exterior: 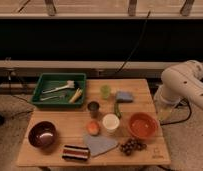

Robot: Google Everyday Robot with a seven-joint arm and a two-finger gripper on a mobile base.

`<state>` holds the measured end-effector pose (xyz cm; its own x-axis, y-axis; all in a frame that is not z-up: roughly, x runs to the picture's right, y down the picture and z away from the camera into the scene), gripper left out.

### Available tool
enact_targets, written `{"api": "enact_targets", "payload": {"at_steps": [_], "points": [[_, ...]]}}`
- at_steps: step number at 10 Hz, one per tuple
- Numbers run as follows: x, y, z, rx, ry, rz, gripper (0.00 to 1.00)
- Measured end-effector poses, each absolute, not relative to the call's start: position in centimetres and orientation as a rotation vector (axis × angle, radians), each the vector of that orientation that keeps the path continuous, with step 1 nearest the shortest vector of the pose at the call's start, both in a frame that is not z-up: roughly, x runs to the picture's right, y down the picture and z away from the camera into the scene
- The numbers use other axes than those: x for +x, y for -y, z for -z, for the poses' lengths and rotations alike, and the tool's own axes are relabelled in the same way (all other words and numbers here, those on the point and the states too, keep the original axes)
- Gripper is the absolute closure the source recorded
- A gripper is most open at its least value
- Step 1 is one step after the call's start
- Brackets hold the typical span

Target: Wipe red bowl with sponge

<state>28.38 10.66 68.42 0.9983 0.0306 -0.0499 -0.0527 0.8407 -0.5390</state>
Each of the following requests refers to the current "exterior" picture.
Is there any black cable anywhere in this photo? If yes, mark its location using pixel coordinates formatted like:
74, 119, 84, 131
115, 10, 152, 74

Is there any striped rectangular plate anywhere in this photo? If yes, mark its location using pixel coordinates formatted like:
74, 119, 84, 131
62, 145, 90, 161

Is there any blue sponge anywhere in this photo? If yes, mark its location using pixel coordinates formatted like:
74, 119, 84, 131
116, 91, 133, 103

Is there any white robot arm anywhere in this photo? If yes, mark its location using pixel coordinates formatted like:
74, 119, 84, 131
153, 60, 203, 121

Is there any grey cloth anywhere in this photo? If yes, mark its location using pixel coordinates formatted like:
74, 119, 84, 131
83, 134, 118, 157

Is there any white cup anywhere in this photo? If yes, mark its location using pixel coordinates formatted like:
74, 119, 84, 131
102, 114, 120, 133

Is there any metal fork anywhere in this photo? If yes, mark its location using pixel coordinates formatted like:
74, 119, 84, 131
40, 94, 67, 101

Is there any white brush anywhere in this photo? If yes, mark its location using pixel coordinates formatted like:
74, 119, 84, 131
42, 80, 75, 94

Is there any dark metal cup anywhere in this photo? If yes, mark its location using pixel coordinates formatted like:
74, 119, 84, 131
87, 101, 100, 118

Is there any green plastic tray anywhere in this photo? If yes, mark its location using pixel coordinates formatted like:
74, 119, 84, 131
31, 73, 86, 108

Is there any green plastic cup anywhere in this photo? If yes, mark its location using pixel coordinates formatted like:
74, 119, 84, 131
100, 85, 111, 100

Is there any green cucumber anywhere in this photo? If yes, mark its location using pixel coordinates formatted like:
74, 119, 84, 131
114, 102, 122, 119

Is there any red bowl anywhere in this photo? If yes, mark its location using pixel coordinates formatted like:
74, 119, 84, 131
128, 113, 158, 140

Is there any bunch of grapes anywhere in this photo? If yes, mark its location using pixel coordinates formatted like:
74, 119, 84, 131
120, 138, 147, 156

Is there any orange fruit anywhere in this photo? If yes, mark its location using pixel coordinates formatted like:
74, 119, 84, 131
86, 121, 100, 136

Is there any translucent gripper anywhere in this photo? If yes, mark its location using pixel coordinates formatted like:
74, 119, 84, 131
153, 87, 180, 121

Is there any dark purple bowl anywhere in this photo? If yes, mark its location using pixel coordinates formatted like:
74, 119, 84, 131
28, 121, 57, 148

